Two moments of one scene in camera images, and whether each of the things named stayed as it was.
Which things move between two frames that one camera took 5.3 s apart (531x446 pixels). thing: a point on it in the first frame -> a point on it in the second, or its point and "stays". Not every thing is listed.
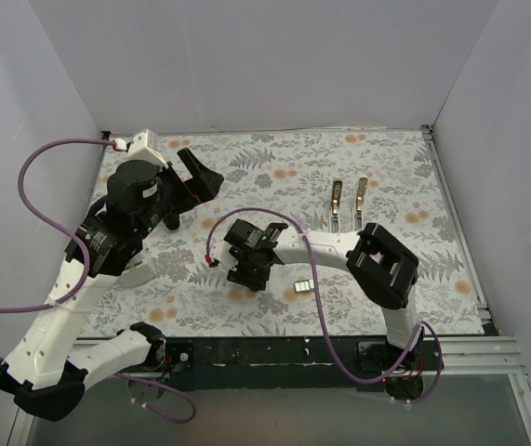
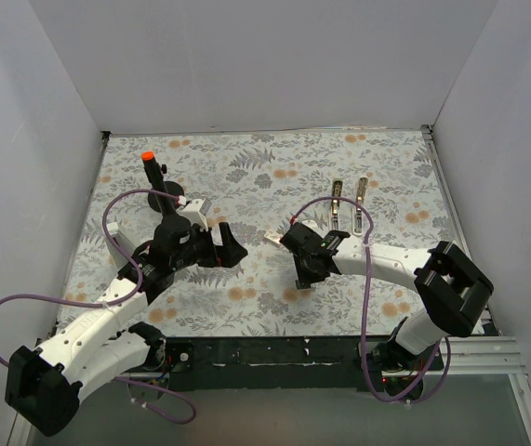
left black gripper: x=183 y=187 -> x=216 y=248
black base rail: x=303 y=361 stays
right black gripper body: x=245 y=268 -> x=302 y=262
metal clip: x=335 y=217 stays
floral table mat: x=338 y=181 stays
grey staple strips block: x=305 y=285 stays
